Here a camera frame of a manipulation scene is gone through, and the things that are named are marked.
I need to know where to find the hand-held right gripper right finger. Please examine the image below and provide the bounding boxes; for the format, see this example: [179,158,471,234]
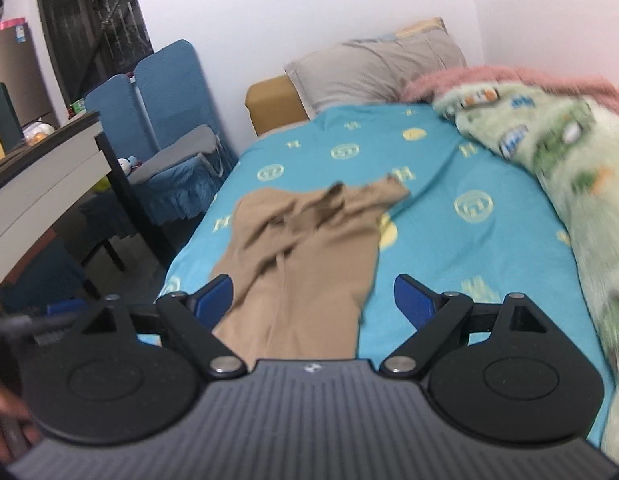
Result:
[379,273,548,379]

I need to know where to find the brown cabinet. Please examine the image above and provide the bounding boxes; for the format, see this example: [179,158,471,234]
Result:
[0,25,58,129]

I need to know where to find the grey pillow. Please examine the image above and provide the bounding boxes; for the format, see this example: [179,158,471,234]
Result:
[284,35,468,116]

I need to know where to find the dark barred window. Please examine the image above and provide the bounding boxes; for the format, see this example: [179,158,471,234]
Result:
[33,0,155,107]

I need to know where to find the tan pants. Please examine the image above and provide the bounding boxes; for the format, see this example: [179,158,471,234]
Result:
[212,180,411,369]

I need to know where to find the white and black desk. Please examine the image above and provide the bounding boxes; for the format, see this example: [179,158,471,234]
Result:
[0,110,176,307]

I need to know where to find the pink fluffy blanket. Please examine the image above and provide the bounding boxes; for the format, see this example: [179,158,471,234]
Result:
[402,64,619,127]

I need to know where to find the green printed blanket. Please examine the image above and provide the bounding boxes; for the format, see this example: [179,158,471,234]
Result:
[433,82,619,466]

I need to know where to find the dark chair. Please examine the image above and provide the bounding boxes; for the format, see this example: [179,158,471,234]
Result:
[54,192,126,273]

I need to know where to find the grey seat cushion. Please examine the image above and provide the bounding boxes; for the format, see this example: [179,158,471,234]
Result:
[128,125,219,184]

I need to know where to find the yellow pillow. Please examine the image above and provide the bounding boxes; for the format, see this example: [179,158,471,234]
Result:
[389,16,448,42]

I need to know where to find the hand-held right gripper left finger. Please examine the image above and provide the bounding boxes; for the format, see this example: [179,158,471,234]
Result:
[80,274,248,379]

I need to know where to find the dark green board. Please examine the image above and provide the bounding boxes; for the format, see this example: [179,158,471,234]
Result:
[0,82,26,157]

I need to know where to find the person's left hand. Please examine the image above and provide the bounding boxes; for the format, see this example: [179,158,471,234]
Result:
[0,386,41,462]

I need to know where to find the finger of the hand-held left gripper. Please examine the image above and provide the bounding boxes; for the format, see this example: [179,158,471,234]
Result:
[0,301,90,345]

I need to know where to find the brown wooden headboard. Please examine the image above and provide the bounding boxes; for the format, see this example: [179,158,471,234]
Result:
[245,75,311,137]

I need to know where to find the teal printed bed sheet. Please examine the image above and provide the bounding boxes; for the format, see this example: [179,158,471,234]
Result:
[156,102,617,448]

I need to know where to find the blue covered chair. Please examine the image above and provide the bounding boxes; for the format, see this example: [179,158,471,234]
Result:
[85,74,231,225]
[134,39,238,171]

